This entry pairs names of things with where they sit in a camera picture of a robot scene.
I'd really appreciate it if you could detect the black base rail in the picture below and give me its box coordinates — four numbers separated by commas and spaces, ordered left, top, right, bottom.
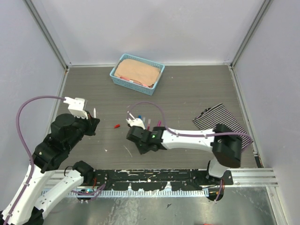
83, 169, 233, 191

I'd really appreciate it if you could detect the blue plastic basket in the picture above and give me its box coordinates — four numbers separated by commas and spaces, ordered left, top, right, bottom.
110, 54, 165, 96

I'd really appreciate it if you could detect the blue slotted cable duct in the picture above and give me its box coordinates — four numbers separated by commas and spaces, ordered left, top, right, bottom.
42, 188, 209, 198

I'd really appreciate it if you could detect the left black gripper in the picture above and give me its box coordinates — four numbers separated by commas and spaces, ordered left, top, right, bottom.
67, 110, 99, 150

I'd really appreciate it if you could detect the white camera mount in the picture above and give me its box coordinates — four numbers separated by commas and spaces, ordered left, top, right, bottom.
63, 97, 88, 119
126, 115, 145, 129

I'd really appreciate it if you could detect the black white striped cloth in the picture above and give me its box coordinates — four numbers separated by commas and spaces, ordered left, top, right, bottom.
192, 103, 253, 150

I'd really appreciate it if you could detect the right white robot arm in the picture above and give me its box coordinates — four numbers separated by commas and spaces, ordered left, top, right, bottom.
126, 124, 242, 185

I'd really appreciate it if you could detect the peach folded towel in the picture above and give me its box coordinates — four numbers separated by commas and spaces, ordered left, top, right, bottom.
114, 59, 161, 88

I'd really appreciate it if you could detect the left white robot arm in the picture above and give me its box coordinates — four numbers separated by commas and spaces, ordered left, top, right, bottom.
0, 113, 100, 225

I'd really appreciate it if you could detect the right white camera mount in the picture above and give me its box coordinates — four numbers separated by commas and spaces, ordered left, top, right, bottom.
126, 115, 145, 129

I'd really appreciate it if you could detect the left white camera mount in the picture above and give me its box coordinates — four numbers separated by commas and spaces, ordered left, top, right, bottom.
63, 97, 88, 119

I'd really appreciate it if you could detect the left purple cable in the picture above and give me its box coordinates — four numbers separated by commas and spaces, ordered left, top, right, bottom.
4, 96, 106, 223

